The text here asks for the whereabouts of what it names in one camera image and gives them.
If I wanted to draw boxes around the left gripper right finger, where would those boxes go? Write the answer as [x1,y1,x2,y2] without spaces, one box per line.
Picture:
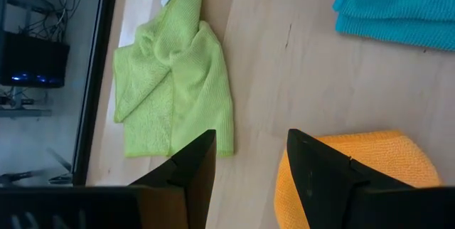
[287,128,415,229]

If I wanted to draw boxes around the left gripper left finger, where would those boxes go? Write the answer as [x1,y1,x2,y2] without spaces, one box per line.
[129,129,217,229]

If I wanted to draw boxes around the orange microfiber towel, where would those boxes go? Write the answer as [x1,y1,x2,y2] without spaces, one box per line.
[273,129,444,229]

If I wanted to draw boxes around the green microfiber towel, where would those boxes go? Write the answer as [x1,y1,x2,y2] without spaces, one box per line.
[112,0,235,158]

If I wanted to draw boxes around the teal microfiber towel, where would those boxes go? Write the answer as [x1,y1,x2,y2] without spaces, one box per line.
[332,0,455,53]

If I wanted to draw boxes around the black floor stand legs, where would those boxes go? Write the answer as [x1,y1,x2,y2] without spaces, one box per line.
[0,146,74,186]

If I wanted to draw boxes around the grey metal shelf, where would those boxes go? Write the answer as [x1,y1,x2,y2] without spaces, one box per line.
[0,86,54,119]

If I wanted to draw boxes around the black computer box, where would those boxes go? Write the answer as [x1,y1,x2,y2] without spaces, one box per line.
[0,31,71,89]

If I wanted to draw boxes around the black aluminium table frame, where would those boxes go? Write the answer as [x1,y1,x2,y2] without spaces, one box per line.
[72,0,121,187]

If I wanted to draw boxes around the black cable bundle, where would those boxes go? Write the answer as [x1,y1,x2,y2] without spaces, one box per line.
[16,0,85,42]

